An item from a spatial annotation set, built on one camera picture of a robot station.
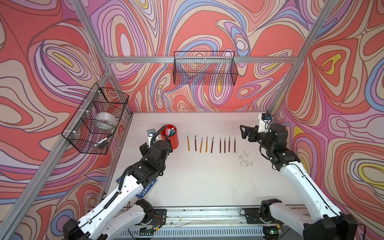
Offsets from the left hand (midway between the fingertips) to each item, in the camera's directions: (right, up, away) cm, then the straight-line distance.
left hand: (160, 141), depth 74 cm
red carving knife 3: (+35, -5, +26) cm, 44 cm away
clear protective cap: (+48, -12, +22) cm, 54 cm away
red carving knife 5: (+45, -5, +26) cm, 53 cm away
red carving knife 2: (+30, -5, +27) cm, 40 cm away
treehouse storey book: (-9, -27, +6) cm, 29 cm away
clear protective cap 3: (+51, -11, +22) cm, 57 cm away
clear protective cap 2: (+51, -16, +18) cm, 57 cm away
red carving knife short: (+38, -6, +25) cm, 46 cm away
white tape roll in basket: (-27, +10, -2) cm, 29 cm away
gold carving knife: (+22, -9, +24) cm, 34 cm away
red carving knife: (+18, -4, +27) cm, 33 cm away
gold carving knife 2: (+26, -5, +27) cm, 38 cm away
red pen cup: (+2, +3, +22) cm, 22 cm away
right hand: (+46, +6, +3) cm, 46 cm away
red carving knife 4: (+42, -5, +27) cm, 50 cm away
